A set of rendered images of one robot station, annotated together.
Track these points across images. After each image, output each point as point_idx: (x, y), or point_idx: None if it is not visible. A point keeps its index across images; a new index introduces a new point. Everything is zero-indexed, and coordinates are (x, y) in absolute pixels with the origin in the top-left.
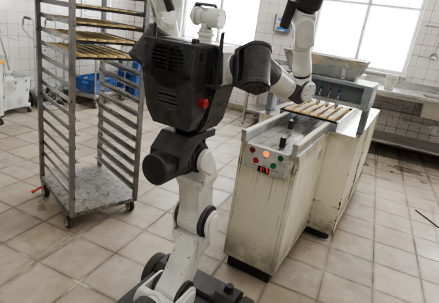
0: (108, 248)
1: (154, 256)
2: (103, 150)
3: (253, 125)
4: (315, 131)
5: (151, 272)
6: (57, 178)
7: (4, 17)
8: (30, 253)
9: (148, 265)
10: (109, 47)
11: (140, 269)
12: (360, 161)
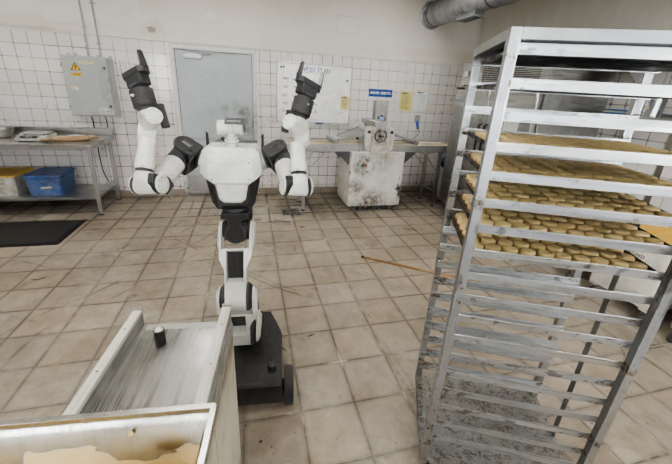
0: (365, 402)
1: (290, 368)
2: (555, 446)
3: (223, 334)
4: (69, 410)
5: (281, 362)
6: (481, 372)
7: None
8: (399, 355)
9: (289, 364)
10: (615, 267)
11: (316, 403)
12: None
